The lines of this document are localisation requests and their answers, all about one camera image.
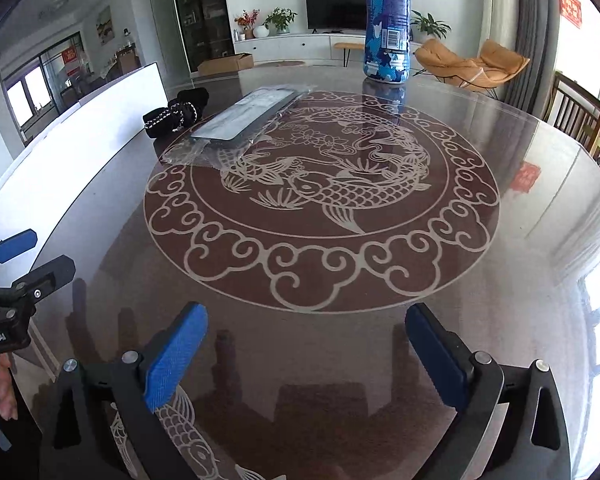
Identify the dark display cabinet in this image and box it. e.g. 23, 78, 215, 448
169, 0, 236, 73

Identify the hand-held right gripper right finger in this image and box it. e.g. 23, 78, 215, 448
404, 302, 573, 480

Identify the red flower plant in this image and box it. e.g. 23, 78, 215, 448
235, 10, 261, 40

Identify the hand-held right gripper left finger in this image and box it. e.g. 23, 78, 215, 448
39, 301, 210, 480

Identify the white floor air conditioner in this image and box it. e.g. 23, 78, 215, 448
480, 0, 521, 58

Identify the brown cardboard box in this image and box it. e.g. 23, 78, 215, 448
196, 52, 255, 77

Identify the wooden bench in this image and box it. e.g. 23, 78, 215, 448
334, 42, 368, 68

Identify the orange lounge chair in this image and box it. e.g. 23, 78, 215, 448
414, 38, 531, 93

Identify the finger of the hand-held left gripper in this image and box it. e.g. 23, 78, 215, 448
0, 228, 38, 281
0, 255, 77, 312

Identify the framed wall picture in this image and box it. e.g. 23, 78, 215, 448
96, 6, 116, 46

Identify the black cloth with chain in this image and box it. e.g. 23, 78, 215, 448
142, 86, 211, 142

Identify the green bushy potted plant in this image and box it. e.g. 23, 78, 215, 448
264, 7, 298, 36

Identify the phone case in plastic bag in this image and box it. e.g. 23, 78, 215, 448
160, 85, 313, 166

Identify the dark wooden chair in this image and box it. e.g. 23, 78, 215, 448
542, 71, 600, 161

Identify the black television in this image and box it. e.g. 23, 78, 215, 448
305, 0, 368, 31

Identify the white television cabinet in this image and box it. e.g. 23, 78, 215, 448
232, 32, 426, 66

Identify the blue camouflage bottle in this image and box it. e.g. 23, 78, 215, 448
362, 0, 413, 83

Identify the brown patterned glass desktop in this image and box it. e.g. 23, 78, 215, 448
10, 62, 600, 480

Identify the grey curtain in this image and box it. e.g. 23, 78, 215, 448
502, 0, 561, 116

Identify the red wall decoration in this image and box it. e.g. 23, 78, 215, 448
559, 0, 583, 28

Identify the large leafy potted plant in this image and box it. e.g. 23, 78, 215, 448
410, 10, 452, 43

